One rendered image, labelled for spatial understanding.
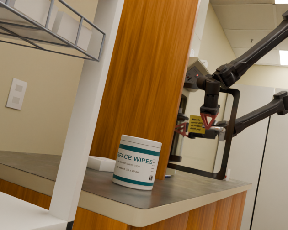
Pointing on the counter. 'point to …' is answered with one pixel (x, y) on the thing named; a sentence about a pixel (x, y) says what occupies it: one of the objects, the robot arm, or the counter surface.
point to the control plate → (193, 72)
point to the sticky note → (196, 124)
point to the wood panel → (146, 76)
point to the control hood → (194, 61)
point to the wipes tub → (136, 163)
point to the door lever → (216, 128)
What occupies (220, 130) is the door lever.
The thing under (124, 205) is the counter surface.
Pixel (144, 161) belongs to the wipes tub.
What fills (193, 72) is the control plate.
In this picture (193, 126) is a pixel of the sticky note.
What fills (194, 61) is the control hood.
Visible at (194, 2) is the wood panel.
